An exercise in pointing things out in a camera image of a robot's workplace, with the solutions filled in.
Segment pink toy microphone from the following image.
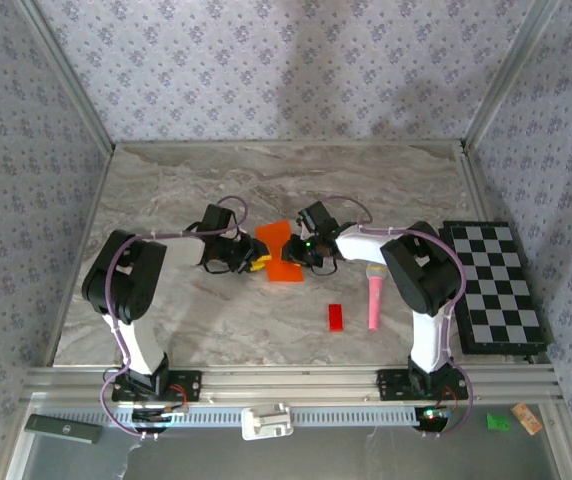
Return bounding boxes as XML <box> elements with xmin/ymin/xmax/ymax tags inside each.
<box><xmin>364</xmin><ymin>264</ymin><xmax>388</xmax><ymax>331</ymax></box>

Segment white plastic holder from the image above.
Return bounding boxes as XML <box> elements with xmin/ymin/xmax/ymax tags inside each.
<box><xmin>240</xmin><ymin>402</ymin><xmax>295</xmax><ymax>441</ymax></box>

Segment black and white chessboard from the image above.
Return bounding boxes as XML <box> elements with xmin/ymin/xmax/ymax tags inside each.
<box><xmin>438</xmin><ymin>220</ymin><xmax>550</xmax><ymax>357</ymax></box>

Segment flat black rectangular device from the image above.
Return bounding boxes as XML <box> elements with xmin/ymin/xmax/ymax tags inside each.
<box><xmin>24</xmin><ymin>413</ymin><xmax>103</xmax><ymax>445</ymax></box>

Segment brown cardboard piece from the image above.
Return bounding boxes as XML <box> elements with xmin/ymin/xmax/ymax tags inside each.
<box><xmin>510</xmin><ymin>402</ymin><xmax>544</xmax><ymax>436</ymax></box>

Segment aluminium mounting rail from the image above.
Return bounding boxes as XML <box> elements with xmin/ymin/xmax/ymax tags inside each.
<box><xmin>20</xmin><ymin>364</ymin><xmax>565</xmax><ymax>406</ymax></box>

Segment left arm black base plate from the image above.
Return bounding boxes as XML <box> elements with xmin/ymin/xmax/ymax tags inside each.
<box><xmin>111</xmin><ymin>369</ymin><xmax>203</xmax><ymax>404</ymax></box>

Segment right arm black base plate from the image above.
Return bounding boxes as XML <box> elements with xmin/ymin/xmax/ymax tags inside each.
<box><xmin>376</xmin><ymin>368</ymin><xmax>469</xmax><ymax>403</ymax></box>

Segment grey slotted cable duct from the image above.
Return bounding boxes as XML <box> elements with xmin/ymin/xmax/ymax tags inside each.
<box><xmin>40</xmin><ymin>405</ymin><xmax>467</xmax><ymax>429</ymax></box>

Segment aluminium table side rail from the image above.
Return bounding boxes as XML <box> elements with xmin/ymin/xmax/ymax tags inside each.
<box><xmin>458</xmin><ymin>141</ymin><xmax>495</xmax><ymax>226</ymax></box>

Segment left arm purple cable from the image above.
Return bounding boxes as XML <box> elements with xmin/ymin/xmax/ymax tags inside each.
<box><xmin>98</xmin><ymin>195</ymin><xmax>250</xmax><ymax>441</ymax></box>

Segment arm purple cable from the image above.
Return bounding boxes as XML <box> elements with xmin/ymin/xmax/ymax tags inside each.
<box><xmin>318</xmin><ymin>195</ymin><xmax>476</xmax><ymax>440</ymax></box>
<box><xmin>98</xmin><ymin>195</ymin><xmax>250</xmax><ymax>441</ymax></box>

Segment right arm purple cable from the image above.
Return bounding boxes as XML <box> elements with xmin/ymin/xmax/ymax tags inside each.
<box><xmin>318</xmin><ymin>195</ymin><xmax>476</xmax><ymax>440</ymax></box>

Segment aluminium frame post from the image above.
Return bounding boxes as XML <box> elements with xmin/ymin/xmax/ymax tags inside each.
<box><xmin>13</xmin><ymin>0</ymin><xmax>117</xmax><ymax>154</ymax></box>
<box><xmin>463</xmin><ymin>0</ymin><xmax>565</xmax><ymax>151</ymax></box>

